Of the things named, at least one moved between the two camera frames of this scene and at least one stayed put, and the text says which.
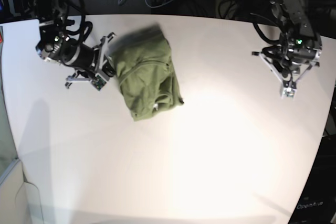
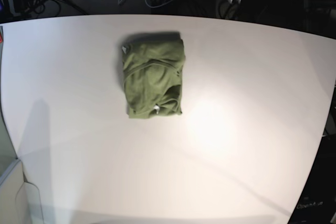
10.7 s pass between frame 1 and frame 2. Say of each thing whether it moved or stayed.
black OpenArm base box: stayed
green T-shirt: moved
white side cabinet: stayed
